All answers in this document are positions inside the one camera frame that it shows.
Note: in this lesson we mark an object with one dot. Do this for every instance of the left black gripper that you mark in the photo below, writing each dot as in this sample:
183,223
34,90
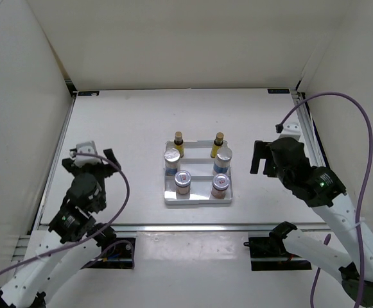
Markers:
69,165

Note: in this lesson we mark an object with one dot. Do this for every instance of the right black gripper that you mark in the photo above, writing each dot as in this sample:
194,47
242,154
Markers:
261,150

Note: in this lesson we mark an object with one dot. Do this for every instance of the blue label shaker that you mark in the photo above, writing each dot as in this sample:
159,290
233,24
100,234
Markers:
171,161
222,161

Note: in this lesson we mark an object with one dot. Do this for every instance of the yellow label sauce bottle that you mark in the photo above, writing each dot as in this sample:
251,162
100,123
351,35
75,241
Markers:
217,144
179,143

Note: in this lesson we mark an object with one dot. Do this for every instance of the white lid jar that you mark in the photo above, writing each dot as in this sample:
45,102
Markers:
182,180
220,186

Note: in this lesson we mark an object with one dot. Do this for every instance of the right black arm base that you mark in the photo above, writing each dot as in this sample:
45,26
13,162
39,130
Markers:
267,253

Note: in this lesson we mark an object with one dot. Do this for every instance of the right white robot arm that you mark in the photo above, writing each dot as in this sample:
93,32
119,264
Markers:
326,195

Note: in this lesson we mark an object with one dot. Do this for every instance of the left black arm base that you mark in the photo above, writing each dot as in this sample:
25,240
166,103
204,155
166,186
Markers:
120,255

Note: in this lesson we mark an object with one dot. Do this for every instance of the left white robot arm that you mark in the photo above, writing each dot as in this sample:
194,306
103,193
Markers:
74,239

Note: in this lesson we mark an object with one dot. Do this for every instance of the white divided organizer tray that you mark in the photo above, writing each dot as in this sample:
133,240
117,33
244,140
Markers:
198,162

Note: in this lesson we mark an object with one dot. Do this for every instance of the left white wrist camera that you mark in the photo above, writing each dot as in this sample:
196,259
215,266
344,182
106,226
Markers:
84,153

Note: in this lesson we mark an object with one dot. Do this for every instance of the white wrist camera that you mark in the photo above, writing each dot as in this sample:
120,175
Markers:
84,153
289,130

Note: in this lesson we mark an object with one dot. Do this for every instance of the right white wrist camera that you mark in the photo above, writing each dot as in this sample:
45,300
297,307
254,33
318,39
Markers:
289,130

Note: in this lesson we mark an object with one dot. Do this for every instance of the aluminium right rail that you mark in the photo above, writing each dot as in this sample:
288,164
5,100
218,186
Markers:
316,152

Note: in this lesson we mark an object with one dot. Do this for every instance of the aluminium rail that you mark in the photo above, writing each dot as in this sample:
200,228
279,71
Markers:
316,152
247,227
35,223

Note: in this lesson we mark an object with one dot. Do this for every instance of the aluminium left rail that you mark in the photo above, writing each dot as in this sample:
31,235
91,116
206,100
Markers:
35,223

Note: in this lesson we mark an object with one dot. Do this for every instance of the aluminium front rail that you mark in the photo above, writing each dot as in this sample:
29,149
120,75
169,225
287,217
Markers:
247,227

